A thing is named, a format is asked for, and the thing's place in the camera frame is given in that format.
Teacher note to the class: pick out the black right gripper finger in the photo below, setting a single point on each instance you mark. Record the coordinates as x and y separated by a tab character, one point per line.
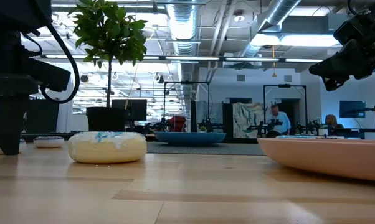
334	67
335	83

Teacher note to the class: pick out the black computer monitor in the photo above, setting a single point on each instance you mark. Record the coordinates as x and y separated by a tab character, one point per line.
134	109

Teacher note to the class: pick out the blue plate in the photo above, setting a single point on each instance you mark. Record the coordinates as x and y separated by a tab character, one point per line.
190	139

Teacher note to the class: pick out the black aluminium rig frame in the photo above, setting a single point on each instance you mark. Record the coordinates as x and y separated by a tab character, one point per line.
27	137

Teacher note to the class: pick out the black gantry frame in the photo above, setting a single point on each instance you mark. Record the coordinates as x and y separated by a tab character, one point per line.
284	86
187	82

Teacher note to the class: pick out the silver ventilation duct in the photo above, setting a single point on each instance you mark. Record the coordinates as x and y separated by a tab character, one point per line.
182	28
278	12

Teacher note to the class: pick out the dark panel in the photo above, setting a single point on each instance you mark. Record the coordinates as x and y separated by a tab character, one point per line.
42	116

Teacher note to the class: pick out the green potted plant black pot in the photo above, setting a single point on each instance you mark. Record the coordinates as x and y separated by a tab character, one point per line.
108	119

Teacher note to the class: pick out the person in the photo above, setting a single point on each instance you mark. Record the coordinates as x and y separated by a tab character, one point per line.
281	121
332	122

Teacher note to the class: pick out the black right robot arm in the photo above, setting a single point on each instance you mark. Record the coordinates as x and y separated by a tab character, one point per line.
374	12

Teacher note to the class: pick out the large blue iced donut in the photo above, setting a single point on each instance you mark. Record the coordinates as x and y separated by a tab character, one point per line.
293	137

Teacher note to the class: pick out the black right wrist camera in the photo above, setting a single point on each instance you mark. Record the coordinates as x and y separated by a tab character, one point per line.
349	31

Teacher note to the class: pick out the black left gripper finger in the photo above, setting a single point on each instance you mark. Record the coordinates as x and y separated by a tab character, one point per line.
7	124

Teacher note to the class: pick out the large white donut teal drizzle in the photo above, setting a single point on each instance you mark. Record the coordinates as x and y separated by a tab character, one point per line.
106	151

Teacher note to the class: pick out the pink plate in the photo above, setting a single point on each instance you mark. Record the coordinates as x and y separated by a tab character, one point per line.
330	158

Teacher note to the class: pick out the dark wall screen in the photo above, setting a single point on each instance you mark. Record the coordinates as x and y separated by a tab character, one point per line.
352	109

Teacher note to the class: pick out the ceiling light strip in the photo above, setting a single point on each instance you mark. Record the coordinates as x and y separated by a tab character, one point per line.
303	60
192	58
252	59

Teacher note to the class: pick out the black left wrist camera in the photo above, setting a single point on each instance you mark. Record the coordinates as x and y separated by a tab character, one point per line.
50	76

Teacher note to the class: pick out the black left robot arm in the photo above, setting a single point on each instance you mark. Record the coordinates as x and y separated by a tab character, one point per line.
16	15

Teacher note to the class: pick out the white teal painted sheet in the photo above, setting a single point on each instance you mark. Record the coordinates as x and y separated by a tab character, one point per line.
246	119

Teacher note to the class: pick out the black background robot arm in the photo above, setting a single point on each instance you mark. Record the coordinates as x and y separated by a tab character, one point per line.
309	128
210	126
263	127

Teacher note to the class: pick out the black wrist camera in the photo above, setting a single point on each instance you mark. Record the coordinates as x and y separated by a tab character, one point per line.
349	31
50	76

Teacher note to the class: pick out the large green donut dark drizzle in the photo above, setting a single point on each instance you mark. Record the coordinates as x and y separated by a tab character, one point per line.
329	137

